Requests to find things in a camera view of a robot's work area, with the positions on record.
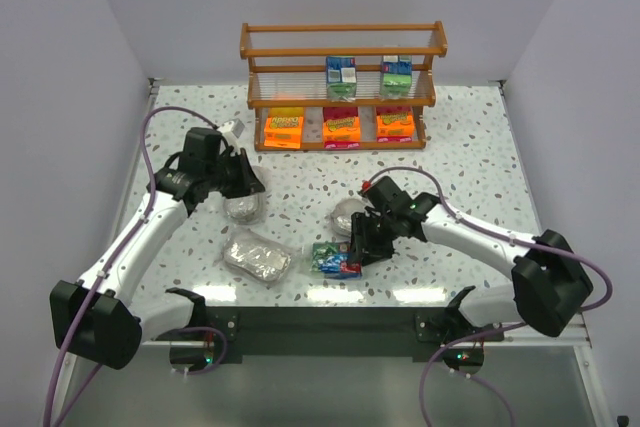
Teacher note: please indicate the right aluminium rail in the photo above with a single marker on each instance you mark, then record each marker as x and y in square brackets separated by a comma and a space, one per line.
[573, 334]

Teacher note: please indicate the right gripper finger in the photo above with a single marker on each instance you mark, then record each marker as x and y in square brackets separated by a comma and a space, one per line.
[370, 257]
[357, 240]

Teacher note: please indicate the blue green colourful sponge pack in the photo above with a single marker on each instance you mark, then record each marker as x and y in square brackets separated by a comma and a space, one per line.
[331, 259]

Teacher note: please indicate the orange pink Scrub Mommy box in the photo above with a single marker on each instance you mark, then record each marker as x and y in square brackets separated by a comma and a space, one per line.
[394, 124]

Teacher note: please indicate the orange Scrub Daddy box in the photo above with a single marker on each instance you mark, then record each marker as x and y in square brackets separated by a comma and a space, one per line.
[284, 127]

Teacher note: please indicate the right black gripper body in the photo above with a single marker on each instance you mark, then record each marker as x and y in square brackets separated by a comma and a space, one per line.
[370, 229]

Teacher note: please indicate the orange Scrub Mommy box back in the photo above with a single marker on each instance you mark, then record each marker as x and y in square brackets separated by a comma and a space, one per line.
[341, 128]

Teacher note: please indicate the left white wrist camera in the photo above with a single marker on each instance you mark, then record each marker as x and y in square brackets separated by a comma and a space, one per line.
[232, 130]

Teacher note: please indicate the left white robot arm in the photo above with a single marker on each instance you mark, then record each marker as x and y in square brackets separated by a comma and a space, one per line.
[92, 317]

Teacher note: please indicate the silver scourer pack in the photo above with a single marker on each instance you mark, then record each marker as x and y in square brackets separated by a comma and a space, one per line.
[263, 259]
[340, 217]
[246, 210]

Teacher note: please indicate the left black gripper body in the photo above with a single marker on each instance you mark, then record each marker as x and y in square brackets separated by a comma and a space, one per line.
[242, 175]

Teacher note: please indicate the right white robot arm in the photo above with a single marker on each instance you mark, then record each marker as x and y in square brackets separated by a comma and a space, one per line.
[548, 285]

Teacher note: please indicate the wooden three-tier shelf rack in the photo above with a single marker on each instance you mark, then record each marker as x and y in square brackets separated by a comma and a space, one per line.
[286, 68]

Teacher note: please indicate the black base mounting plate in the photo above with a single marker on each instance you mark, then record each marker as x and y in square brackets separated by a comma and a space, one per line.
[409, 332]

